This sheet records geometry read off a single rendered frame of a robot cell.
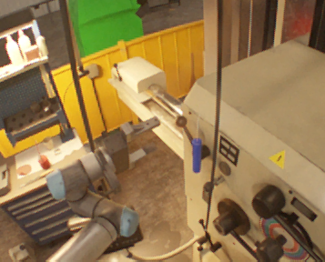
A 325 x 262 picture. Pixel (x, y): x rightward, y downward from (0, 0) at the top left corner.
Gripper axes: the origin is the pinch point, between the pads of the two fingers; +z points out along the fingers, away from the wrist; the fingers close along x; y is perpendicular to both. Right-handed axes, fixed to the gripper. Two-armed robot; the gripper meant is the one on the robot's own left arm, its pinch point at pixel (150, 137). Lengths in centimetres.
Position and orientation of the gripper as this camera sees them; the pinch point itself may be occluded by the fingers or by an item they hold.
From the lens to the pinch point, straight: 71.5
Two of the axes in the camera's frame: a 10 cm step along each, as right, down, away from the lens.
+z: 8.3, -4.2, 3.8
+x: -0.8, 5.8, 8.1
